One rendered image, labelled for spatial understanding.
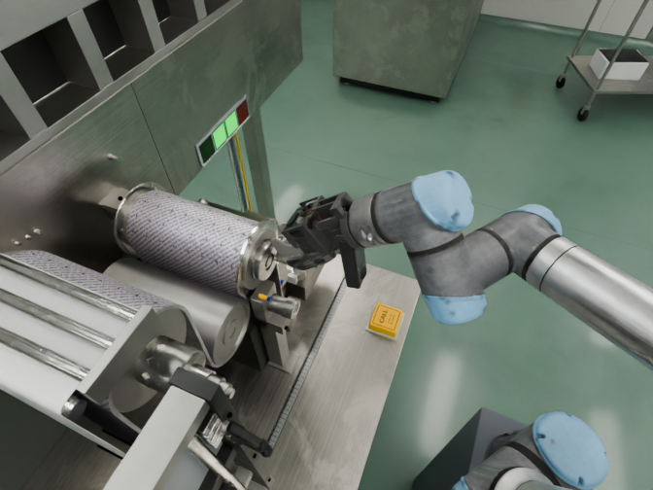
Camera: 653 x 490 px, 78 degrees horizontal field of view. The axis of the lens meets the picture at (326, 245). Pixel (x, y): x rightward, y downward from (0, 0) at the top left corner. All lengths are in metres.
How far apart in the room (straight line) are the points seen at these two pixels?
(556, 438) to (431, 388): 1.23
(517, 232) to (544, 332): 1.75
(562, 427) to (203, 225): 0.69
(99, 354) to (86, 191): 0.43
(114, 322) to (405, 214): 0.36
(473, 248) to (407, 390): 1.48
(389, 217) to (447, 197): 0.08
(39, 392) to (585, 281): 0.60
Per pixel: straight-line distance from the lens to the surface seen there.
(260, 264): 0.71
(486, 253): 0.56
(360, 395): 0.99
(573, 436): 0.84
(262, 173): 1.81
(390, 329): 1.04
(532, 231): 0.60
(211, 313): 0.72
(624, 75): 3.94
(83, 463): 1.08
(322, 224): 0.60
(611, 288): 0.56
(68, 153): 0.82
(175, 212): 0.77
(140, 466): 0.44
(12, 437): 1.02
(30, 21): 0.77
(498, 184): 2.95
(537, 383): 2.18
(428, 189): 0.49
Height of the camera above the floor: 1.84
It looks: 51 degrees down
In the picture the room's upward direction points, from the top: straight up
